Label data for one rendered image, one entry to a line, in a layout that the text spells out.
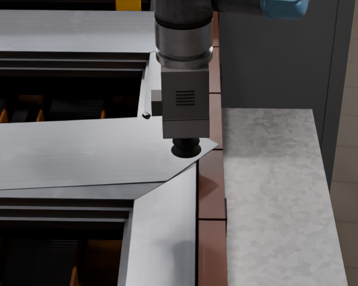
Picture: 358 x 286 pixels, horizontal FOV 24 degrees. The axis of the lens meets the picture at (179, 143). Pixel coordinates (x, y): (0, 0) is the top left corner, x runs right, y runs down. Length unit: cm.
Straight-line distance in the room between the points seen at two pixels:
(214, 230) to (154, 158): 16
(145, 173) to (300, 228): 33
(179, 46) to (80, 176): 31
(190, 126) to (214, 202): 20
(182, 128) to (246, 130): 59
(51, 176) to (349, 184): 158
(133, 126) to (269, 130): 41
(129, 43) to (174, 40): 58
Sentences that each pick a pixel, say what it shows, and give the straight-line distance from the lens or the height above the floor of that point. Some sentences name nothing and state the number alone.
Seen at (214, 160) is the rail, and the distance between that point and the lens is 135.
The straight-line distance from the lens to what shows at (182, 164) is 127.
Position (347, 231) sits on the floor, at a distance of 252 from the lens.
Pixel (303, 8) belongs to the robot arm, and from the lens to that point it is 100.
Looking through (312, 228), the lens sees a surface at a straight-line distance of 146.
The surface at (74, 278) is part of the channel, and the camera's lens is 129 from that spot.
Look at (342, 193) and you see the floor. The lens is 266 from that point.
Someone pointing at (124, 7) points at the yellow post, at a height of 84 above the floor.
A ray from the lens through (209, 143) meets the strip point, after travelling 132.
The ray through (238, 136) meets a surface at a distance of 167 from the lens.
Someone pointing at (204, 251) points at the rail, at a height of 83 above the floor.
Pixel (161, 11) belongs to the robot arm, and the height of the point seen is 117.
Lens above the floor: 162
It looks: 35 degrees down
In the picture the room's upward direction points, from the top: straight up
